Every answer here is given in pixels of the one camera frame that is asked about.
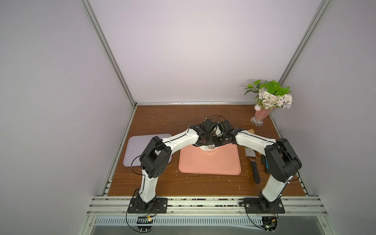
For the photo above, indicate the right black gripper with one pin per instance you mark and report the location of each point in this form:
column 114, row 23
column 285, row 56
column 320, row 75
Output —
column 222, row 139

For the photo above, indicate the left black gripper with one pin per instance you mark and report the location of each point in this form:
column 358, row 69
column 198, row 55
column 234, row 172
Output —
column 210, row 141

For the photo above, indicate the small dough piece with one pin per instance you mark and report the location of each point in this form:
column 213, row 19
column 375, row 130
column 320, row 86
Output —
column 208, row 148

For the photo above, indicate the wooden rolling pin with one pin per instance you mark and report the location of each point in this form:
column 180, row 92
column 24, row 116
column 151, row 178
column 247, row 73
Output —
column 253, row 132

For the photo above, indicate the pink silicone mat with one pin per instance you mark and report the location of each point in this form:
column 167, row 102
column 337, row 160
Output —
column 223, row 160

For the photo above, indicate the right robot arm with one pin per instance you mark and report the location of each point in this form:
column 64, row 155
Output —
column 282, row 160

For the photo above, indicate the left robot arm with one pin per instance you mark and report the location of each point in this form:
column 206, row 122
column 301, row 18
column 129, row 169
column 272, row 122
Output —
column 156, row 155

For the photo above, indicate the pink glass vase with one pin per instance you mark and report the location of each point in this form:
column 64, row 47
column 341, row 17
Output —
column 257, row 119

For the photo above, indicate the artificial flower bouquet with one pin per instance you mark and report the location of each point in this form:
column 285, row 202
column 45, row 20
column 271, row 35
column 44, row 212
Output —
column 270, row 95

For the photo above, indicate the purple silicone mat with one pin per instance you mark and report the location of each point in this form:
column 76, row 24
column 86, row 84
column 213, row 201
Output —
column 136, row 146

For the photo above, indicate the black handled metal scraper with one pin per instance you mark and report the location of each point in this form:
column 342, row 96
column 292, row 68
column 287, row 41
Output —
column 251, row 155

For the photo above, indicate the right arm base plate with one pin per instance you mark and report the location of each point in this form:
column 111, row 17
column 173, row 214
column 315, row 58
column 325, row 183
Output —
column 262, row 206

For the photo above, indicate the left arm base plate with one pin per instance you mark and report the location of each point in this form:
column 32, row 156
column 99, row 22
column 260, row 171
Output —
column 148, row 205

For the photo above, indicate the aluminium frame rail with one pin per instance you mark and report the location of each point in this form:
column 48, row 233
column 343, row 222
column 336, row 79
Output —
column 210, row 205

